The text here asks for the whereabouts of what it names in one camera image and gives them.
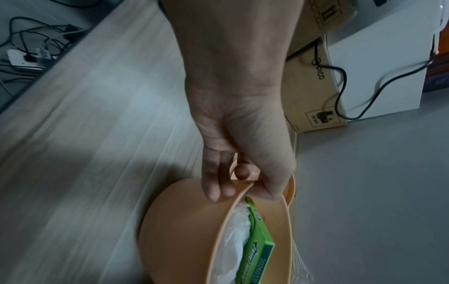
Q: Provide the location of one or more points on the clear plastic bag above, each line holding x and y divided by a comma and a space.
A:
231, 244

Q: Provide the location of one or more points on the white power strip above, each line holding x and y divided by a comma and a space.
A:
21, 58

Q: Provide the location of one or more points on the large white box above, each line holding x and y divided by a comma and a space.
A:
386, 50

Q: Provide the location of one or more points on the cardboard box with black print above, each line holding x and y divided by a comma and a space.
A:
308, 91

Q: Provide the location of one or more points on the green wrapper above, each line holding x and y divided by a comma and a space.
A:
258, 246

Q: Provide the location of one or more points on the pink desktop trash bin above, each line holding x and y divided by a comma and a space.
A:
179, 230

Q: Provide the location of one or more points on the colourful box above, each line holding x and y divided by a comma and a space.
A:
436, 72

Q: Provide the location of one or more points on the small plain cardboard box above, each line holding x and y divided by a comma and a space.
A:
336, 16

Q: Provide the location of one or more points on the clear plastic film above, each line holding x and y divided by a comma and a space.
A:
301, 263

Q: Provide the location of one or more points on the person's left forearm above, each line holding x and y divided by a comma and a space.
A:
231, 41

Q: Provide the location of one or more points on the person's left hand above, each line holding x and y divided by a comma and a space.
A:
242, 127

